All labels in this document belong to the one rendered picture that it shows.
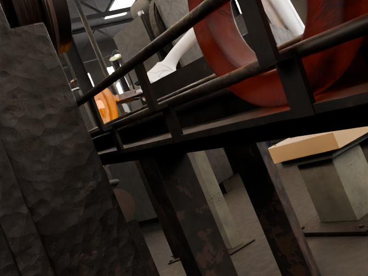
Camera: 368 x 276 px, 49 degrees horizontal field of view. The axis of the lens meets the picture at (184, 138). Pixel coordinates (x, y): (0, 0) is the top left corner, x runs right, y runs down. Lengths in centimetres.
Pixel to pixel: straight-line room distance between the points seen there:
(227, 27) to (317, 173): 148
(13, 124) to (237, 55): 41
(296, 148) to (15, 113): 125
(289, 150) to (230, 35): 136
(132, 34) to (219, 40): 465
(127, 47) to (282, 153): 362
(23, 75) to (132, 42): 438
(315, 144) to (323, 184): 27
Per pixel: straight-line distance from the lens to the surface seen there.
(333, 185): 183
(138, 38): 500
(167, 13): 480
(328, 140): 161
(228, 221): 210
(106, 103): 151
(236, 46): 41
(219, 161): 389
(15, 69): 72
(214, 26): 41
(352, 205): 183
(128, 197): 145
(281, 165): 189
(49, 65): 73
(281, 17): 167
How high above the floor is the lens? 59
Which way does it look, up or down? 1 degrees up
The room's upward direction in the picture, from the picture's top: 23 degrees counter-clockwise
